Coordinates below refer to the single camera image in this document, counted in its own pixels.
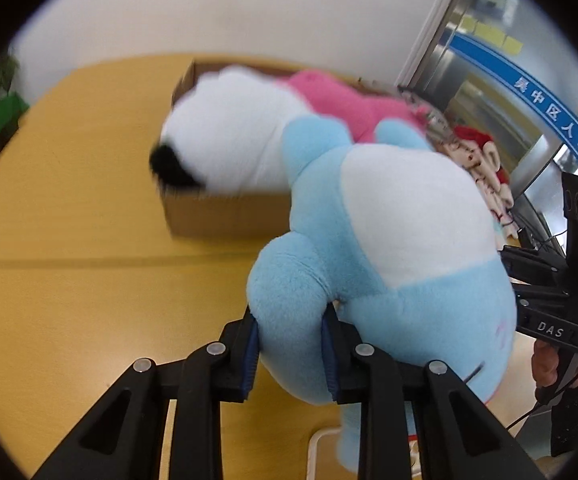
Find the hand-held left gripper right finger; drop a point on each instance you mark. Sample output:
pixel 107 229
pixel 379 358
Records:
pixel 328 355

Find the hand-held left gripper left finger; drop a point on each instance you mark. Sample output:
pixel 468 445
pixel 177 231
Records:
pixel 251 355

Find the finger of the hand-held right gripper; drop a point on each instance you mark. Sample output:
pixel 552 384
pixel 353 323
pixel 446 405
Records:
pixel 541 291
pixel 534 262

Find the light blue and white plush toy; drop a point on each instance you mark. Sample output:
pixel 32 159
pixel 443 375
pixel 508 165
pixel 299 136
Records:
pixel 419 240

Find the brown cardboard box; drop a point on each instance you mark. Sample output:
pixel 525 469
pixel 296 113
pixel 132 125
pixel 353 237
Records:
pixel 219 217

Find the person's right hand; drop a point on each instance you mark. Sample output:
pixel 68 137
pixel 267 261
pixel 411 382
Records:
pixel 544 365

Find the white plastic object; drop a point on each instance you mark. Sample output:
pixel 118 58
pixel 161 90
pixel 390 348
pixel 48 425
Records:
pixel 319 455

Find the cream and red knit scarf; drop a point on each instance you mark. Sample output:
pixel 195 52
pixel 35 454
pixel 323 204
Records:
pixel 474 170

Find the blue door sign strip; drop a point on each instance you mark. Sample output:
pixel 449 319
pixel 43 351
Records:
pixel 519 80

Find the metal framed glass door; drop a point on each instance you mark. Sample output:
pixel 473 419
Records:
pixel 434 75

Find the yellow sticky note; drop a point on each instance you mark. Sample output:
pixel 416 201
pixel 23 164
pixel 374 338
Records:
pixel 469 22
pixel 513 45
pixel 490 32

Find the pink plush toy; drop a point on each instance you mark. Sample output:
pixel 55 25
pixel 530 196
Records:
pixel 344 105

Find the green leafy plant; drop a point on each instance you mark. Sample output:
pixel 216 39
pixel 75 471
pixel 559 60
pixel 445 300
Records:
pixel 6 72

